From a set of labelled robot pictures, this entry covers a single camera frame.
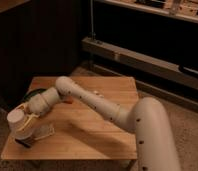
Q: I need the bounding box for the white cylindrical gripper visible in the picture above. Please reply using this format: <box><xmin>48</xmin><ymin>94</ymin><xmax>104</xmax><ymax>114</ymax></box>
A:
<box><xmin>15</xmin><ymin>87</ymin><xmax>61</xmax><ymax>131</ymax></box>

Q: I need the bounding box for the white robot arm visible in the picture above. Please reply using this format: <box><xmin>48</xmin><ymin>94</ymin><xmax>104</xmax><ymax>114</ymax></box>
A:
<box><xmin>11</xmin><ymin>76</ymin><xmax>181</xmax><ymax>171</ymax></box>

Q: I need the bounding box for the black eraser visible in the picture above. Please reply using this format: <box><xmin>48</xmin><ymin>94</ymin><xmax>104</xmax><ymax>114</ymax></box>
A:
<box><xmin>16</xmin><ymin>139</ymin><xmax>34</xmax><ymax>148</ymax></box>

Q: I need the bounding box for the green bowl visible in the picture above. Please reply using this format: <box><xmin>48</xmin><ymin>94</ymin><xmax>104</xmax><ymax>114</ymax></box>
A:
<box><xmin>21</xmin><ymin>88</ymin><xmax>46</xmax><ymax>103</ymax></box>

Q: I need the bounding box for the red carrot toy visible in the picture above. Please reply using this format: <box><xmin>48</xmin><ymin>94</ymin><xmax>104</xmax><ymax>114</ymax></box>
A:
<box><xmin>64</xmin><ymin>97</ymin><xmax>73</xmax><ymax>104</ymax></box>

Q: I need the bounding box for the wooden table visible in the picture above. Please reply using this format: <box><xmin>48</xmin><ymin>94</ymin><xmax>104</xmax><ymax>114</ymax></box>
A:
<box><xmin>1</xmin><ymin>76</ymin><xmax>138</xmax><ymax>160</ymax></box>

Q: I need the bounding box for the white tube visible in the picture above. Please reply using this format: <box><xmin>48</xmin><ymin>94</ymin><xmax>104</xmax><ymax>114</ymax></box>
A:
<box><xmin>93</xmin><ymin>91</ymin><xmax>104</xmax><ymax>98</ymax></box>

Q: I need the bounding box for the metal pole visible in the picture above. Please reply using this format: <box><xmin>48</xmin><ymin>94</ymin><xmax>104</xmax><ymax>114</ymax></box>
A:
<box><xmin>89</xmin><ymin>0</ymin><xmax>95</xmax><ymax>41</ymax></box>

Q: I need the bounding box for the wooden shelf unit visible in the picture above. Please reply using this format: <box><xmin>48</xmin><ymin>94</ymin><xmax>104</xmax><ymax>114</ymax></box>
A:
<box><xmin>81</xmin><ymin>0</ymin><xmax>198</xmax><ymax>110</ymax></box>

